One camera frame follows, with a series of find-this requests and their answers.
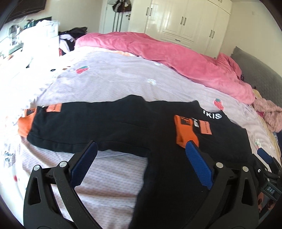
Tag black shirt with orange patches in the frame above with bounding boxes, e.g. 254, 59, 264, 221
18, 95, 252, 228

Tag dark clothes pile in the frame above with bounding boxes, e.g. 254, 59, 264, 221
58, 27, 87, 56

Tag dusty pink fuzzy garment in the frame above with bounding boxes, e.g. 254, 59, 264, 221
253, 98, 282, 133

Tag lilac strawberry bed sheet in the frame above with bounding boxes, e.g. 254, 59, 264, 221
21, 47, 281, 228

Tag grey padded headboard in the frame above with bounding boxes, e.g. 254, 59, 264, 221
231, 46, 281, 107

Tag pink blanket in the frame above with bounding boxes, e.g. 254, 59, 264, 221
75, 32, 255, 104

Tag cluttered white desk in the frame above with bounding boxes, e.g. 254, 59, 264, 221
1, 20, 60, 72

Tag cream white wardrobe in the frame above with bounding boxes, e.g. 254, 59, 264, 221
128, 0, 232, 58

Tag bags hanging on door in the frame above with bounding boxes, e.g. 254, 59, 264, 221
112, 0, 132, 13

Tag black wall television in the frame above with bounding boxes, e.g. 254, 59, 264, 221
7, 0, 46, 22

